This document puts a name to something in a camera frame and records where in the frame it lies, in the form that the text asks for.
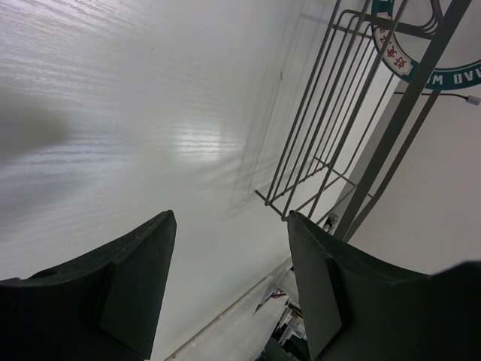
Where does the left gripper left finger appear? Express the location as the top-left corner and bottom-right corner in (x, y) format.
(1, 210), (177, 360)

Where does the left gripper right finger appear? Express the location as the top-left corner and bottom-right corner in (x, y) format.
(287, 211), (480, 360)

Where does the black cable white plug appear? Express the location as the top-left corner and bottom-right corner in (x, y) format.
(422, 92), (480, 106)

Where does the grey wire dish rack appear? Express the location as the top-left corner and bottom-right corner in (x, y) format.
(258, 1), (480, 240)

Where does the green rimmed white plate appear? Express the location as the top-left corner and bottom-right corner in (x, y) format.
(370, 0), (481, 91)

